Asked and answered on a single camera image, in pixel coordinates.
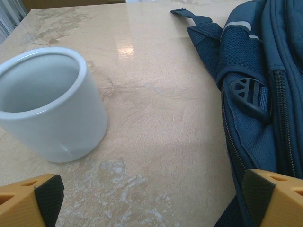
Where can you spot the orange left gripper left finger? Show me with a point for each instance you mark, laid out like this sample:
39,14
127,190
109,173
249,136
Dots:
21,203

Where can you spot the grey ceramic cup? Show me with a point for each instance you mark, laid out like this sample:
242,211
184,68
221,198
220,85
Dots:
52,123

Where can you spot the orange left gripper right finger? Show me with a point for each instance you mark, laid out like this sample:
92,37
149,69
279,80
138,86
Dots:
279,201

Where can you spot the navy blue backpack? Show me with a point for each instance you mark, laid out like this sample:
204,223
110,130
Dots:
248,59

